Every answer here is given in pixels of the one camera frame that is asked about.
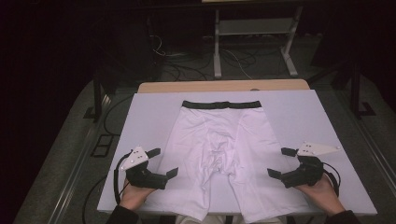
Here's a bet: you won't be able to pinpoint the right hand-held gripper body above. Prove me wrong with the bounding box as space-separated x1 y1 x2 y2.
280 141 342 189

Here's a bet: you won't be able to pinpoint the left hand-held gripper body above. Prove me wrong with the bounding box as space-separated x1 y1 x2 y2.
120 145 168 190

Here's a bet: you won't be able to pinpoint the white shorts with black waistband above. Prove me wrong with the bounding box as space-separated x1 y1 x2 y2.
141 100 312 224

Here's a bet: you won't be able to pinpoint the person's left hand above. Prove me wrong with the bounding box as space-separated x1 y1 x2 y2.
119 176 157 212

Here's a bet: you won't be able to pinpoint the person's right hand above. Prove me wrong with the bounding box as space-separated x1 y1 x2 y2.
293 174 346 217

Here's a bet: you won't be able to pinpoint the white table cover sheet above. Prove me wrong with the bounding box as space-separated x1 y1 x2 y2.
96 89 378 217

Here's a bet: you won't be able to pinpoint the person's beige trouser legs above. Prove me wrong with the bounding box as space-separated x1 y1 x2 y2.
175 214 288 224

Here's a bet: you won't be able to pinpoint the black framed floor socket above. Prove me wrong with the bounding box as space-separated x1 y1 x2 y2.
91 133 120 158

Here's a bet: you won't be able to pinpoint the black metal stand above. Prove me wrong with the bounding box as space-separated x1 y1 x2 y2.
83 68 120 122
331 60 377 119

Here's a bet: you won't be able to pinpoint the wooden table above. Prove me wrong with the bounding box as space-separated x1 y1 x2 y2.
137 78 311 94

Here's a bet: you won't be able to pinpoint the left hand-held gripper black cable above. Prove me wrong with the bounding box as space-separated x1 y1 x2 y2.
112 149 134 206

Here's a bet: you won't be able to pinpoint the hand-held gripper black cable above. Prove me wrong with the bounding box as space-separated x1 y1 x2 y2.
321 161 342 198
112 149 134 206

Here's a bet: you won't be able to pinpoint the right hand-held gripper black cable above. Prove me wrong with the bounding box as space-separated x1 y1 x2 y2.
321 161 342 198

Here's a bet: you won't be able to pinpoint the black floor cable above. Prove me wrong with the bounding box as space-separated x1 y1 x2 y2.
103 94 134 136
82 175 108 224

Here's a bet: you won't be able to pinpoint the metal floor rail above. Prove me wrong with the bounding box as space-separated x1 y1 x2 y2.
46 92 113 224
342 92 396 188

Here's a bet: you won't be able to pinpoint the bundle of black floor cables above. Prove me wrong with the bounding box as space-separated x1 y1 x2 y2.
162 46 281 82

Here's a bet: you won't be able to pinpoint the thin white floor cable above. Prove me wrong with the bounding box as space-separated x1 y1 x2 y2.
223 49 253 80

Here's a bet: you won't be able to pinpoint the white metal desk frame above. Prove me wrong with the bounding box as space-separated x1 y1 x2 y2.
213 5 304 79

